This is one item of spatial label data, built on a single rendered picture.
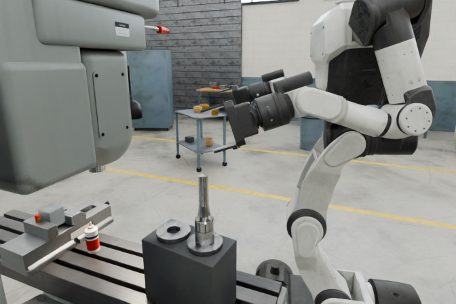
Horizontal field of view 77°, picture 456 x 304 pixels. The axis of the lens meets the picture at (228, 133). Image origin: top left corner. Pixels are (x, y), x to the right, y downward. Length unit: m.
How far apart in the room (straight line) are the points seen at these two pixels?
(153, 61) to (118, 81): 6.06
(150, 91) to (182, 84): 2.53
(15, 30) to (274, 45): 7.86
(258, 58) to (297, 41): 1.13
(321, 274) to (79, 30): 1.13
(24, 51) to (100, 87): 0.20
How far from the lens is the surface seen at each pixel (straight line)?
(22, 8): 0.69
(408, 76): 0.82
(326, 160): 1.01
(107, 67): 0.82
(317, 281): 1.29
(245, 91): 1.25
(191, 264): 0.74
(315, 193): 1.09
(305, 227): 1.10
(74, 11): 0.74
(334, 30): 0.93
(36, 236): 1.20
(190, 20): 9.23
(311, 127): 5.44
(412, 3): 0.85
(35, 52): 0.69
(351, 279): 1.47
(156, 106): 6.97
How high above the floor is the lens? 1.60
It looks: 14 degrees down
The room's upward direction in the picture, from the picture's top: straight up
